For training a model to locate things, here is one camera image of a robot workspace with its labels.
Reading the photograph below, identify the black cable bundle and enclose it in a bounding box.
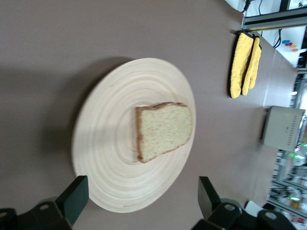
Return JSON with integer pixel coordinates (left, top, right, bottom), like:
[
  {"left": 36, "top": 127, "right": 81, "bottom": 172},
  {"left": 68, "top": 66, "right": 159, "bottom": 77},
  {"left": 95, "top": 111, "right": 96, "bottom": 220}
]
[{"left": 241, "top": 0, "right": 263, "bottom": 15}]

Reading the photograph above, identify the beige chrome two-slot toaster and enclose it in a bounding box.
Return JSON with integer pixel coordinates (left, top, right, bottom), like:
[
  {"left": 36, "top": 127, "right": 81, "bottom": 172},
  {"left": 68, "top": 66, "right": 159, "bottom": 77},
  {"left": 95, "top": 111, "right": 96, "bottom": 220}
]
[{"left": 260, "top": 105, "right": 307, "bottom": 152}]

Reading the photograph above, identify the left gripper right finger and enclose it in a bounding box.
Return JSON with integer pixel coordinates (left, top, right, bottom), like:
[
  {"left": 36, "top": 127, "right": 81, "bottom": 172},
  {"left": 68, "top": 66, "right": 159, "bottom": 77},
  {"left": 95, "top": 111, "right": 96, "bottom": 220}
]
[{"left": 191, "top": 176, "right": 246, "bottom": 230}]

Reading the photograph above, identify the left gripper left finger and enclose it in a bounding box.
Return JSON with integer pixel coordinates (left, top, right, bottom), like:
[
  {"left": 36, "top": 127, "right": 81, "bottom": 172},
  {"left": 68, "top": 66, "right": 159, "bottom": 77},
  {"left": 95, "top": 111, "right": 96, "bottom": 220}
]
[{"left": 0, "top": 175, "right": 90, "bottom": 230}]

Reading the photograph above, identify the brown toast slice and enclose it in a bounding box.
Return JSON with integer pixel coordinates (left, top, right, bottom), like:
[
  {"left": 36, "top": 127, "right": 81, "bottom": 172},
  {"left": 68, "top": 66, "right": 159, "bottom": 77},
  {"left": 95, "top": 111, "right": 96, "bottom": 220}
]
[{"left": 134, "top": 102, "right": 194, "bottom": 164}]

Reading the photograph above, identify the round wooden plate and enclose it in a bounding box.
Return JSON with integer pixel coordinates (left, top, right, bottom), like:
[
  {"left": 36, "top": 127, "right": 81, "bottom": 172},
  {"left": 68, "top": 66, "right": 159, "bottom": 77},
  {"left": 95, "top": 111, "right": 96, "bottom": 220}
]
[{"left": 71, "top": 57, "right": 197, "bottom": 213}]

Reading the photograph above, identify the aluminium table edge rail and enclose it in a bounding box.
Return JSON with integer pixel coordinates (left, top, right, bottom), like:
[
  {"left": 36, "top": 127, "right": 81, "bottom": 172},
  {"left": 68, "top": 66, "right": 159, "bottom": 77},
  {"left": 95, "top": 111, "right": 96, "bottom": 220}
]
[{"left": 241, "top": 11, "right": 307, "bottom": 32}]

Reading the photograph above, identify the yellow quilted oven mitt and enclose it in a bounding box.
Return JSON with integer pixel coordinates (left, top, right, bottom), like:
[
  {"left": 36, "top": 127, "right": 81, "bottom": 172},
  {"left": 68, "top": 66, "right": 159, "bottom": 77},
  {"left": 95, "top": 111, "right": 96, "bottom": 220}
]
[
  {"left": 227, "top": 32, "right": 255, "bottom": 99},
  {"left": 241, "top": 35, "right": 262, "bottom": 96}
]

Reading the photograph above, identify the brown table cover sheet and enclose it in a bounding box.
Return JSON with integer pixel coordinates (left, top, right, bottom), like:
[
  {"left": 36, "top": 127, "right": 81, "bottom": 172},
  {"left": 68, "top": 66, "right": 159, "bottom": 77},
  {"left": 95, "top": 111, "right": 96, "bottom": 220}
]
[{"left": 0, "top": 0, "right": 303, "bottom": 230}]

